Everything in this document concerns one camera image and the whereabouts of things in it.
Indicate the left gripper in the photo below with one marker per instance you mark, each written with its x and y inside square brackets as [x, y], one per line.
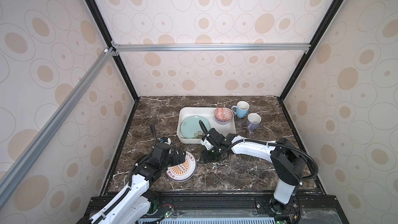
[175, 159]

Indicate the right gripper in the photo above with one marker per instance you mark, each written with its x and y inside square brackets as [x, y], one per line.
[205, 159]

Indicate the white plastic bin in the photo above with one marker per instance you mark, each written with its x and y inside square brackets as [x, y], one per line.
[208, 113]

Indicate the white plate orange sunburst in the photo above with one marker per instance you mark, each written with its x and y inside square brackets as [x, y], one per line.
[184, 171]

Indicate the mint green flower plate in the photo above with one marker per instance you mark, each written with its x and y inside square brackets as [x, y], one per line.
[190, 127]

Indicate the purple bowl patterned inside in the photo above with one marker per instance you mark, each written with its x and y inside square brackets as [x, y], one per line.
[223, 115]

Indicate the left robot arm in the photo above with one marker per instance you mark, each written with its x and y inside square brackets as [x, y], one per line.
[130, 186]

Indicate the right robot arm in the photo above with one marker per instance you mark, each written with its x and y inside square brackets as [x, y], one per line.
[292, 165]

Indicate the purple mug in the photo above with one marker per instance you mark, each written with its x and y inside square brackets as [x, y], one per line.
[253, 121]

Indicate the light blue mug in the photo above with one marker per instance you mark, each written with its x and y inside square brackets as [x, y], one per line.
[241, 109]

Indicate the horizontal aluminium rail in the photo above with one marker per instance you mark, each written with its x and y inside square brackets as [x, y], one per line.
[212, 47]

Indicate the left diagonal aluminium rail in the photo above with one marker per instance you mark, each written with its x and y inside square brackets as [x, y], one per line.
[30, 155]

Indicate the black frame post left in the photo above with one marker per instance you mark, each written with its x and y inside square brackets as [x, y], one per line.
[103, 29]

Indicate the black frame post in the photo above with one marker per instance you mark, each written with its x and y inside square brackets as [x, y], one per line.
[325, 23]
[103, 29]

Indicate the black frame post right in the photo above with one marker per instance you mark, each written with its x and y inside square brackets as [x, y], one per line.
[325, 23]

